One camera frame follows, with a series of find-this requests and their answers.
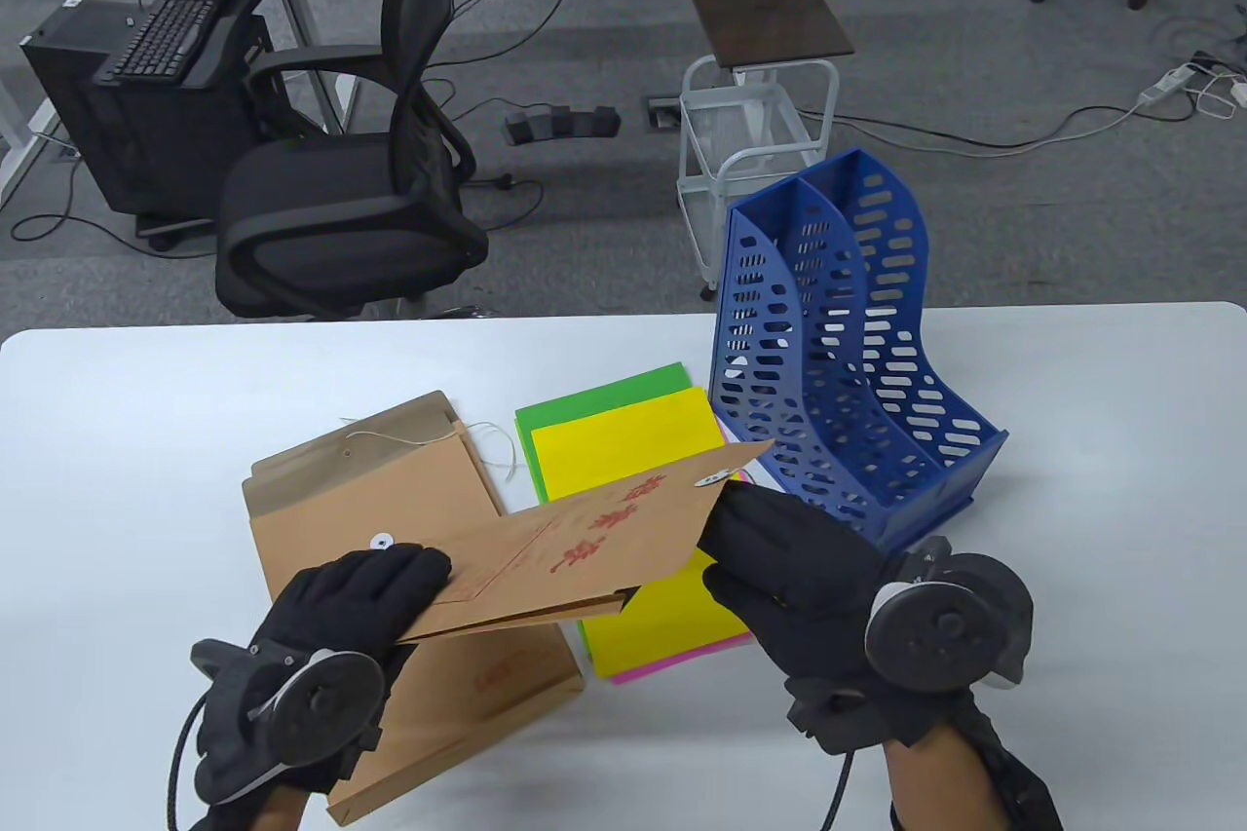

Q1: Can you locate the person's left forearm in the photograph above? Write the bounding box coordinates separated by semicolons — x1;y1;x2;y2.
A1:
190;784;315;831

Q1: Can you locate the grey floor cable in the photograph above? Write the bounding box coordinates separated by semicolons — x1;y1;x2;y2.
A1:
1013;86;1201;152

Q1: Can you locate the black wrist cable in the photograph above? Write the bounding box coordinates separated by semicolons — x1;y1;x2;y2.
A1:
823;748;860;831
166;690;213;831

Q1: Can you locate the black mesh office chair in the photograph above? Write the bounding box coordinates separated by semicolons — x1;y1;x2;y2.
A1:
214;0;490;321

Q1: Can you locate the white rolling cart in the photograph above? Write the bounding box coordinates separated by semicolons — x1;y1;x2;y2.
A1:
677;57;841;302

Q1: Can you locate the person's left hand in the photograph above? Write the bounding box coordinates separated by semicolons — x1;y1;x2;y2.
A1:
248;543;455;676

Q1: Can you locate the grey metal desk leg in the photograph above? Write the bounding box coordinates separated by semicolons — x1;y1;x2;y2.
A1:
251;0;361;136

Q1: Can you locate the person's right forearm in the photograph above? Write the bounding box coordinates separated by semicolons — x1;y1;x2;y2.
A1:
885;714;1065;831

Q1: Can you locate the brown document pouch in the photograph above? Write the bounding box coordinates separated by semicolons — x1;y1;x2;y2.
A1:
242;424;586;827
250;391;510;520
395;439;776;645

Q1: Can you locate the black keyboard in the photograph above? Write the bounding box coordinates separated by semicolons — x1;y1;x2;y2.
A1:
93;0;227;84

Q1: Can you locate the grey handheld controller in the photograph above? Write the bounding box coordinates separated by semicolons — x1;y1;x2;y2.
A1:
864;536;1035;698
190;638;387;805

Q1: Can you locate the dark brown wooden board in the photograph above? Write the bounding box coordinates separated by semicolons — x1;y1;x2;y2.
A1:
679;0;856;73

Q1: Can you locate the blue perforated file holder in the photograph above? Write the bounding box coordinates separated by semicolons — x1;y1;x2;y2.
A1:
708;147;1011;559

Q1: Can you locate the green cardstock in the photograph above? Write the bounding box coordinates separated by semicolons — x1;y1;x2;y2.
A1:
514;363;693;666

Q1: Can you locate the black computer tower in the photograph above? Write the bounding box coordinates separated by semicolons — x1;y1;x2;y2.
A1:
19;0;283;218

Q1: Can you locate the person's right hand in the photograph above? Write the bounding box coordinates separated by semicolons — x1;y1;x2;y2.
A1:
699;483;941;756

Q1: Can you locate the yellow cardstock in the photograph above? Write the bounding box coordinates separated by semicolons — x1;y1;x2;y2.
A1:
531;386;756;682

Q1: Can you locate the white power strip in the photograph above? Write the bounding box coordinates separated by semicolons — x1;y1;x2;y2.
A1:
1137;63;1196;107

